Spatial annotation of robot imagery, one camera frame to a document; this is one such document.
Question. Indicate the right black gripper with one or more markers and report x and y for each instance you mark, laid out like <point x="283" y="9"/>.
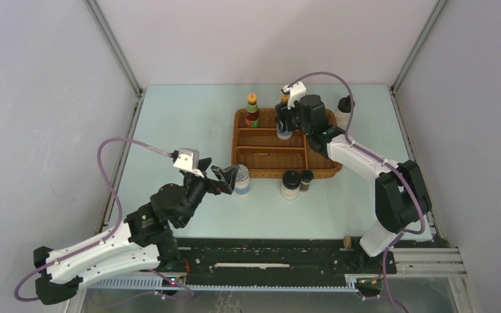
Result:
<point x="284" y="113"/>

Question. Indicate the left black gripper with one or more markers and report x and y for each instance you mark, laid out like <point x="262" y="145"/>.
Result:
<point x="227" y="177"/>

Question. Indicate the yellow-cap sauce bottle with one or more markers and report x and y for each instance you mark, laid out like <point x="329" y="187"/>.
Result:
<point x="252" y="111"/>
<point x="284" y="99"/>

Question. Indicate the silver-lid salt jar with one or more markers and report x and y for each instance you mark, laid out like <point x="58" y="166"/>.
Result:
<point x="283" y="135"/>
<point x="242" y="185"/>

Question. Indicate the black-top clear shaker bottle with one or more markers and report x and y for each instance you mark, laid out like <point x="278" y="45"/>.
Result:
<point x="343" y="112"/>

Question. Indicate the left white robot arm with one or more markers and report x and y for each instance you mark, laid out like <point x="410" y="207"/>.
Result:
<point x="143" y="241"/>

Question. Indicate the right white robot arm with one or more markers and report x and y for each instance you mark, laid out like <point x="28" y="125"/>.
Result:
<point x="400" y="194"/>

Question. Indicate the brown wicker divided basket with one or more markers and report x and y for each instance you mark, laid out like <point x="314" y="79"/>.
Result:
<point x="267" y="156"/>

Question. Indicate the small black pepper jar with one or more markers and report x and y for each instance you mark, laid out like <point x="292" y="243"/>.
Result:
<point x="306" y="178"/>

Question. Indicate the black-lid white spice jar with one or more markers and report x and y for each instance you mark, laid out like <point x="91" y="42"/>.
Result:
<point x="291" y="181"/>

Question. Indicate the small wooden cork knob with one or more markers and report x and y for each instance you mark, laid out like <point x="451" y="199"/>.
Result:
<point x="347" y="242"/>

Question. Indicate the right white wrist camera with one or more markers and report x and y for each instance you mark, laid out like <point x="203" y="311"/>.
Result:
<point x="295" y="91"/>

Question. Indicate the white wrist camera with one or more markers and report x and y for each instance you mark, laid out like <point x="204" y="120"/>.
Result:
<point x="186" y="160"/>
<point x="295" y="91"/>

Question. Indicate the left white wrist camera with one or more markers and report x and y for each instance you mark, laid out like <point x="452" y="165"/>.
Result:
<point x="186" y="160"/>

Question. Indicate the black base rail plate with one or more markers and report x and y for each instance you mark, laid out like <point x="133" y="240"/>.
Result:
<point x="275" y="263"/>

